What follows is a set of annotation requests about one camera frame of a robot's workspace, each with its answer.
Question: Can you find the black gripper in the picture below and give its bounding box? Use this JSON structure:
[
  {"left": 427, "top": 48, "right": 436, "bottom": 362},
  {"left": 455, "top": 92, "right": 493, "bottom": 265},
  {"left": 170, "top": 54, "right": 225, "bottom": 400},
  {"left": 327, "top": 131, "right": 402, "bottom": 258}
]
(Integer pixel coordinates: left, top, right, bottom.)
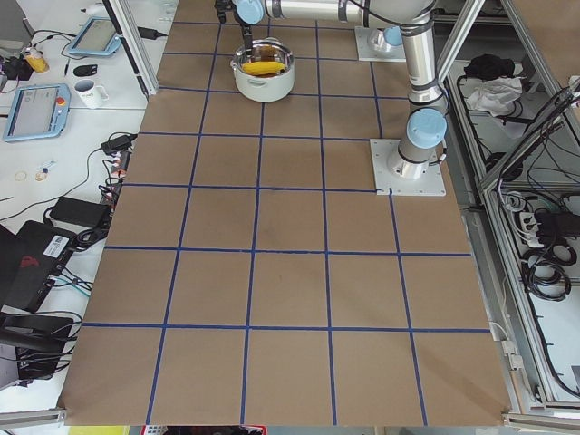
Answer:
[{"left": 214, "top": 0, "right": 253, "bottom": 62}]

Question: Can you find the yellow corn cob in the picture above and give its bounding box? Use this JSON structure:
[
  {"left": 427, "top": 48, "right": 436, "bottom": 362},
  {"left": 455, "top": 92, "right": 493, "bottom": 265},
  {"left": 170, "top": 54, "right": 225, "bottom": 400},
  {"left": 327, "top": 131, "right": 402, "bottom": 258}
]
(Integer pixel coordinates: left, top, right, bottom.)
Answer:
[{"left": 241, "top": 61, "right": 286, "bottom": 76}]

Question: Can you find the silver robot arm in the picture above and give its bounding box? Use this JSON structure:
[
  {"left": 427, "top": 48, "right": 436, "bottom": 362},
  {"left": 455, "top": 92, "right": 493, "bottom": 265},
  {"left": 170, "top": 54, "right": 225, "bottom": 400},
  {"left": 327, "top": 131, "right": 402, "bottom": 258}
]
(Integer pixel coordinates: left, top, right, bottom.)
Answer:
[
  {"left": 214, "top": 0, "right": 447, "bottom": 179},
  {"left": 368, "top": 26, "right": 402, "bottom": 53}
]

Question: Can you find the white cooking pot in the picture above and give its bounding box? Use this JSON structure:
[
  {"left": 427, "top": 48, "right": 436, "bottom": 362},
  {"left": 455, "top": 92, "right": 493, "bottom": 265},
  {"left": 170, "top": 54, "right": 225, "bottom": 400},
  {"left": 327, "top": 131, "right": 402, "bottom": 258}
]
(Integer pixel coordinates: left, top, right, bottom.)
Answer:
[{"left": 230, "top": 37, "right": 295, "bottom": 102}]

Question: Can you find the blue teach pendant far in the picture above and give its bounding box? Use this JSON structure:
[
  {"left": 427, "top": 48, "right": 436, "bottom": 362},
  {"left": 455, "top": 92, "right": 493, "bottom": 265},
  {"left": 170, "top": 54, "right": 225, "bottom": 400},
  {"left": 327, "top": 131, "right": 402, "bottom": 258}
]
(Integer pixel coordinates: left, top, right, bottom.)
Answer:
[{"left": 67, "top": 16, "right": 121, "bottom": 57}]

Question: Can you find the blue teach pendant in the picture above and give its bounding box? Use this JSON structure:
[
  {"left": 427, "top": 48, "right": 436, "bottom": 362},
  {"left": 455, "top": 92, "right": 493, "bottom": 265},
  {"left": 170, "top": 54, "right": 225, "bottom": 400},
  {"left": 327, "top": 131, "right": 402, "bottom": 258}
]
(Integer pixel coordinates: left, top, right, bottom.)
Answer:
[
  {"left": 3, "top": 83, "right": 71, "bottom": 142},
  {"left": 67, "top": 16, "right": 121, "bottom": 57}
]

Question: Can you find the white mug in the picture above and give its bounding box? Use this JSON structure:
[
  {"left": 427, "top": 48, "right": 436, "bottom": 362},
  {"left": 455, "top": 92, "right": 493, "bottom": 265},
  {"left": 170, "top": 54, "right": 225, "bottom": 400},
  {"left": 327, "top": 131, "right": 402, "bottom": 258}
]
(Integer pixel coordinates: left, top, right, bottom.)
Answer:
[{"left": 74, "top": 79, "right": 109, "bottom": 109}]

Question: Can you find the black round mouse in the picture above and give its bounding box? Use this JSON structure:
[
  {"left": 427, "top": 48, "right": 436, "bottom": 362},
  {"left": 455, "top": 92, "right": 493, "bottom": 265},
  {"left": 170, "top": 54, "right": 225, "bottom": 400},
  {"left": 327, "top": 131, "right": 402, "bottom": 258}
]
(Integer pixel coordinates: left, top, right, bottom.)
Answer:
[{"left": 72, "top": 64, "right": 98, "bottom": 77}]

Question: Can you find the black power adapter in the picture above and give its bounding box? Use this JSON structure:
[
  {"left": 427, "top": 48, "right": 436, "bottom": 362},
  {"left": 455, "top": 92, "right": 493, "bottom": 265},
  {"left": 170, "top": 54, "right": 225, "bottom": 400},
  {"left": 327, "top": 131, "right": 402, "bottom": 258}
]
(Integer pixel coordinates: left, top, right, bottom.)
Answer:
[{"left": 101, "top": 134, "right": 138, "bottom": 155}]

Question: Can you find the yellow bottle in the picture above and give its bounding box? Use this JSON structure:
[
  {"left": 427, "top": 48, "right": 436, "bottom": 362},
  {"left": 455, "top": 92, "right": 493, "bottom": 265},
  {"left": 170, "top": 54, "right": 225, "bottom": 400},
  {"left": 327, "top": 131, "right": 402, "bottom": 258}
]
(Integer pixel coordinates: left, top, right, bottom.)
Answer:
[{"left": 24, "top": 49, "right": 50, "bottom": 73}]

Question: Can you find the blue teach pendant near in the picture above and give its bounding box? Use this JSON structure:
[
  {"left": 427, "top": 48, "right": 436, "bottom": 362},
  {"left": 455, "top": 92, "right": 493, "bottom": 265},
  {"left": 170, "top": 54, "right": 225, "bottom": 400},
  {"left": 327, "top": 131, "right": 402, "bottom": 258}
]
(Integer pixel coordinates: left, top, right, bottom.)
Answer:
[{"left": 3, "top": 83, "right": 71, "bottom": 142}]

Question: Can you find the brown paper table mat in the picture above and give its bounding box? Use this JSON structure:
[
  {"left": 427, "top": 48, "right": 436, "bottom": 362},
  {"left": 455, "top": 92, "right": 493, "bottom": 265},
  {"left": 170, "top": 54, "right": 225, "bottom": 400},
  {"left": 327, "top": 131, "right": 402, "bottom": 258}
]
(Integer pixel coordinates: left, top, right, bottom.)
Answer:
[{"left": 61, "top": 1, "right": 509, "bottom": 426}]

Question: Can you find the crumpled white cloth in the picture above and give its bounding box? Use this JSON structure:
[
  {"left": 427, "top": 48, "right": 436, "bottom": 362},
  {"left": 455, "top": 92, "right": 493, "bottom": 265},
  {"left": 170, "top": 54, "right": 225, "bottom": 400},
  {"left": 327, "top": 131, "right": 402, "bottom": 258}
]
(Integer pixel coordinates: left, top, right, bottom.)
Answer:
[{"left": 466, "top": 77, "right": 523, "bottom": 117}]

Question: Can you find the black power brick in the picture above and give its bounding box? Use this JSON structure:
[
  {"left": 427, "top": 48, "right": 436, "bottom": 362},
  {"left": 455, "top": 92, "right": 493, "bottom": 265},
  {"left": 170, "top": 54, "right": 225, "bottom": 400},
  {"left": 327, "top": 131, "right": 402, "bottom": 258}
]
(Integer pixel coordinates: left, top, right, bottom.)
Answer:
[{"left": 49, "top": 197, "right": 111, "bottom": 228}]

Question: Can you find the black laptop computer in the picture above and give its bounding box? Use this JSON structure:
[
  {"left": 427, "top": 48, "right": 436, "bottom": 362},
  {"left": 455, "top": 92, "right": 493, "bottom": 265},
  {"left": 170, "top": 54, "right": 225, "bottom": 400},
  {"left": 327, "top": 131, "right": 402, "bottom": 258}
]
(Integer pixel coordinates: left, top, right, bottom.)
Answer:
[{"left": 5, "top": 220, "right": 77, "bottom": 313}]

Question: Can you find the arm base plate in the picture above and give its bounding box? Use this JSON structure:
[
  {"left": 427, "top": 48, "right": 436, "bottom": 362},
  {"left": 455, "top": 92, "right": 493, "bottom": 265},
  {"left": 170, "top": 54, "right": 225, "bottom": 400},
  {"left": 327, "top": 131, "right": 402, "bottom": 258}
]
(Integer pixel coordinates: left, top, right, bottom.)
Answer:
[
  {"left": 354, "top": 26, "right": 406, "bottom": 63},
  {"left": 370, "top": 139, "right": 446, "bottom": 197}
]

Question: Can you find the aluminium frame post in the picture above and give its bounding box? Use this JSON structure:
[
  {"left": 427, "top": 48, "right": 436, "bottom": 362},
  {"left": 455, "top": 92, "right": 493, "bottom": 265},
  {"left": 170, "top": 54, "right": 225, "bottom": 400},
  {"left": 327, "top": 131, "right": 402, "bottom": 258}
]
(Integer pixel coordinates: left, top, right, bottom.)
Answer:
[{"left": 102, "top": 0, "right": 159, "bottom": 98}]

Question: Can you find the coiled black cable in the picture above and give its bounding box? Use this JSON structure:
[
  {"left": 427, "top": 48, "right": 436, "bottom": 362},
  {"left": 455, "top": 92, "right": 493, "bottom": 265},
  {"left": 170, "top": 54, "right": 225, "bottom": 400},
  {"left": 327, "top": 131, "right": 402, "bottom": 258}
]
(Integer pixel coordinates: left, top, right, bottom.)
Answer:
[{"left": 520, "top": 244, "right": 573, "bottom": 301}]

